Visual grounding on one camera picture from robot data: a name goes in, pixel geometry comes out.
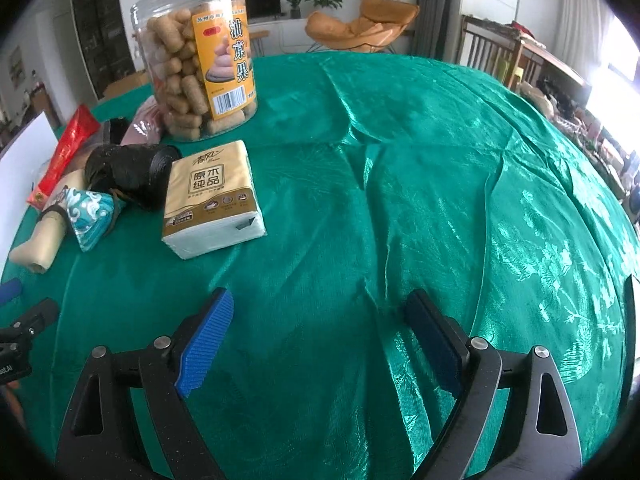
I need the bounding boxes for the green patterned tablecloth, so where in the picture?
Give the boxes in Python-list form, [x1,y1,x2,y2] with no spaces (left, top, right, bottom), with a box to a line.
[0,52,640,480]

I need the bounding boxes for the white window curtain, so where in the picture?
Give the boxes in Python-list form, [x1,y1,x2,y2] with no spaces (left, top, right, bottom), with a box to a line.
[555,0,621,81]

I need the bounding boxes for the grey curtain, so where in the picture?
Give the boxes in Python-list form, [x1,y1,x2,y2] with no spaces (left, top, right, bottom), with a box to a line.
[416,0,453,58]

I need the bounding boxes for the orange lounge chair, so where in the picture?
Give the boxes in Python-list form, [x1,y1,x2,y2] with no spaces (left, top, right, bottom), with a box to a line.
[305,0,420,54]

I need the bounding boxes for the dark glass display cabinet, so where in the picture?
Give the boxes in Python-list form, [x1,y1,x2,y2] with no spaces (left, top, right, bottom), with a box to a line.
[70,0,136,102]

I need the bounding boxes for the beige tissue pack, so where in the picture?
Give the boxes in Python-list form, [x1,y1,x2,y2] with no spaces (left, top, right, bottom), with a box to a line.
[161,140,267,261]

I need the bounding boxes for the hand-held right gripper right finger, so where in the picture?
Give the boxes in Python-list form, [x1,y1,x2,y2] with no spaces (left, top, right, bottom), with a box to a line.
[404,289,586,480]

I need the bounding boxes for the wooden stool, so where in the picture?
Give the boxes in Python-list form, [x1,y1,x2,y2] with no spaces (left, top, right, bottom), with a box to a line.
[248,30,271,58]

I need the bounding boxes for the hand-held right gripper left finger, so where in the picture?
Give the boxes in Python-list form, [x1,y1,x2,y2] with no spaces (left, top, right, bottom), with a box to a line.
[54,287,236,480]

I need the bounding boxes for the white board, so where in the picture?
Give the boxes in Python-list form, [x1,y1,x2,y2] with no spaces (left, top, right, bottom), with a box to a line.
[0,110,58,281]

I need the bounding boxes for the black garbage bag roll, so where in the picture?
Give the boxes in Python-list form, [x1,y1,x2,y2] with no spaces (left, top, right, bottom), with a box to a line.
[84,143,182,212]

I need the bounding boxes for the beige paper roll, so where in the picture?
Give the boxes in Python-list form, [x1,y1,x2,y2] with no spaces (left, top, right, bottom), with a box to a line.
[9,169,88,275]

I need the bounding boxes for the teal patterned fabric pouch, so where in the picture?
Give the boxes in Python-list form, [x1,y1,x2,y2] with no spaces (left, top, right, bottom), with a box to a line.
[62,186,121,253]

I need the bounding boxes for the clear plastic snack jar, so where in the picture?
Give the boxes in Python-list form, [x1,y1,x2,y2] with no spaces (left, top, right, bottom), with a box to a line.
[130,0,260,143]

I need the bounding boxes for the cluttered wooden side table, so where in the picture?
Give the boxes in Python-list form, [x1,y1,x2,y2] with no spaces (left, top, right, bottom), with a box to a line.
[515,35,601,111]

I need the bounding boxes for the pink plastic packet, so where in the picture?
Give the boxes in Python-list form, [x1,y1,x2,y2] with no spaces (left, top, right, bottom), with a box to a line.
[120,97,168,147]

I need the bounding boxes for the red foil packet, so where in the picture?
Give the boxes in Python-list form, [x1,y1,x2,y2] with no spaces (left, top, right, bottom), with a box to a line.
[27,104,101,206]

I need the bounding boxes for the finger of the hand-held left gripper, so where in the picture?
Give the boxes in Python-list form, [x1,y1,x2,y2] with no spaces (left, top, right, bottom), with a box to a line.
[0,280,25,307]
[0,297,61,347]

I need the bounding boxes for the black mesh cloth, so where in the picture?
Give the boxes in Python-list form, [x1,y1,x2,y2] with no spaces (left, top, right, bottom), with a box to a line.
[106,117,134,147]

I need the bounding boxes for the white television cabinet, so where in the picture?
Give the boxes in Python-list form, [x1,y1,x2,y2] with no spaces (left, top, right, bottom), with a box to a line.
[248,17,321,57]

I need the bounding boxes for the wooden slatted chair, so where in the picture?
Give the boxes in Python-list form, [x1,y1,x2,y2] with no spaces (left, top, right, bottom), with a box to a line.
[457,14,521,87]

